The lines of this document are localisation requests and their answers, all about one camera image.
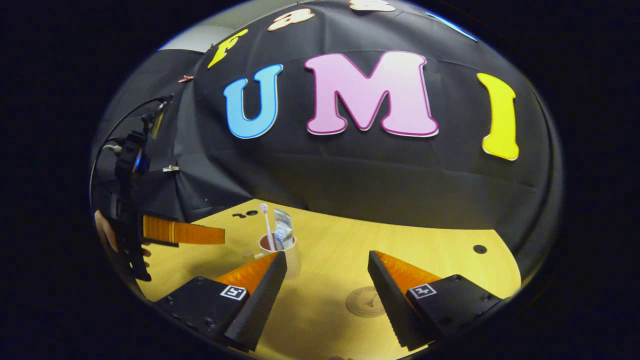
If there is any beige cup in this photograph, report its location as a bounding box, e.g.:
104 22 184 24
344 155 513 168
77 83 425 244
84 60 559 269
258 234 302 280

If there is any round wooden coaster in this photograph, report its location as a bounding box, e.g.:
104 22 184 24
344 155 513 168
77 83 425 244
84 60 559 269
345 286 388 318

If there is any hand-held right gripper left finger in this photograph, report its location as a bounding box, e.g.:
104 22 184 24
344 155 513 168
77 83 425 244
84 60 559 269
155 251 288 352

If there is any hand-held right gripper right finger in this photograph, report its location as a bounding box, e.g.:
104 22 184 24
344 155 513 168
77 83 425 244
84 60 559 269
367 250 506 352

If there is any white toothpaste tube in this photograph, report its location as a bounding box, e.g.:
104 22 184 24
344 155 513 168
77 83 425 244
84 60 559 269
273 208 295 250

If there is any white toothbrush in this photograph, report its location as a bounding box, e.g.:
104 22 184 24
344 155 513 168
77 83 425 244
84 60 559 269
259 203 277 252

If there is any black backdrop cloth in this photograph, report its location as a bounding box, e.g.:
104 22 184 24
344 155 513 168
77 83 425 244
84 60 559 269
90 0 563 281

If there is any wooden desktop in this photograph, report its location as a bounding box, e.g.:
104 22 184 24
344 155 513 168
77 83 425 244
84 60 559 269
136 198 522 360

